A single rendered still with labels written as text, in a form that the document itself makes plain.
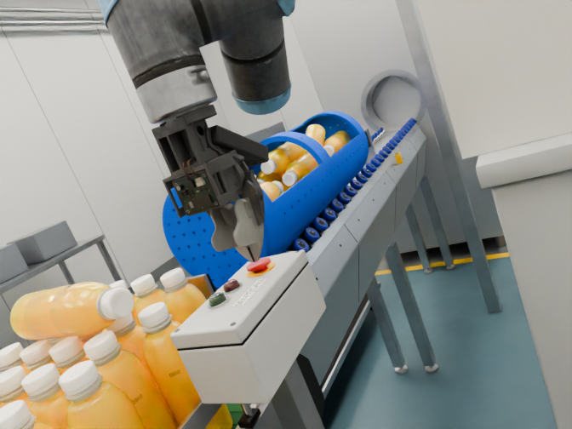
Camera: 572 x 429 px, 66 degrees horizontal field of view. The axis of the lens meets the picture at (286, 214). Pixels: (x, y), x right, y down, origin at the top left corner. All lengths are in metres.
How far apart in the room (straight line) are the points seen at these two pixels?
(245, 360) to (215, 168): 0.22
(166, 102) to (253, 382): 0.33
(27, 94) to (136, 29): 4.54
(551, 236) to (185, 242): 0.74
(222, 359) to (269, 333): 0.06
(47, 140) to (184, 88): 4.47
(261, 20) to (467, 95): 0.39
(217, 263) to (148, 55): 0.60
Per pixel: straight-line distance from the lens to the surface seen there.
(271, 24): 0.60
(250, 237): 0.58
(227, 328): 0.49
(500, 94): 0.82
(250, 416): 0.69
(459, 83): 0.82
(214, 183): 0.52
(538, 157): 0.77
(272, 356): 0.54
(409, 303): 1.99
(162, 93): 0.54
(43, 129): 5.00
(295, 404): 0.64
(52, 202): 4.80
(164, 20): 0.55
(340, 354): 2.20
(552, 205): 0.81
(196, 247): 1.05
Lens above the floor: 1.29
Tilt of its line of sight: 12 degrees down
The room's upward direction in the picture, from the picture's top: 21 degrees counter-clockwise
